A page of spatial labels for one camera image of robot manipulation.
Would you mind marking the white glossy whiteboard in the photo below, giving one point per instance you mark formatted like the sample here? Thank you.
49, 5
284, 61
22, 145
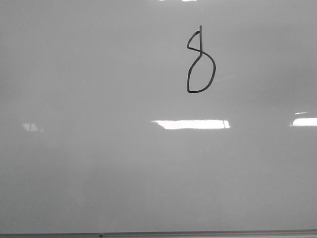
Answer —
158, 115

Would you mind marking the grey aluminium whiteboard frame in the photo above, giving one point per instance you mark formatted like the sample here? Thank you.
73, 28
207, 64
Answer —
306, 233

